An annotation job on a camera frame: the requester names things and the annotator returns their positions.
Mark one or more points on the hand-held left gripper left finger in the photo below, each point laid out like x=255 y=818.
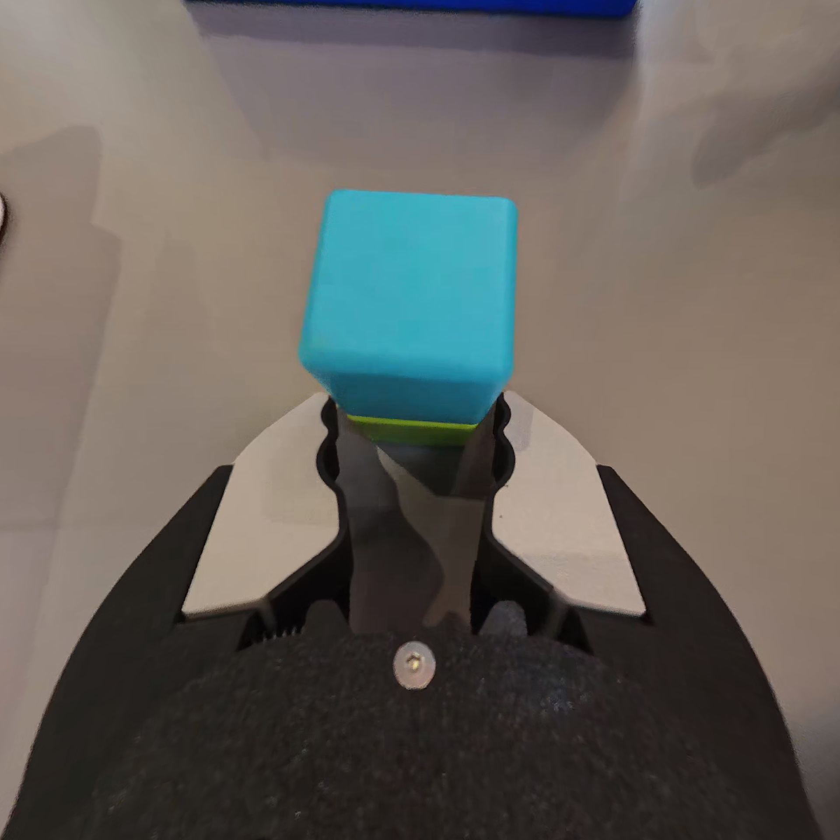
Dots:
x=269 y=525

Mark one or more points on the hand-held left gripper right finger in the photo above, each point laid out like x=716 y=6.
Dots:
x=564 y=525

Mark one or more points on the green cube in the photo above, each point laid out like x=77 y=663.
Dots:
x=413 y=431

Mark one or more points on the cyan cube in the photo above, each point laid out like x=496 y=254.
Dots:
x=410 y=295

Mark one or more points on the blue plastic bin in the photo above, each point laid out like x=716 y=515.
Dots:
x=407 y=5

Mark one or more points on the grey desk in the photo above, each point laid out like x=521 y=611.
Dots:
x=656 y=295

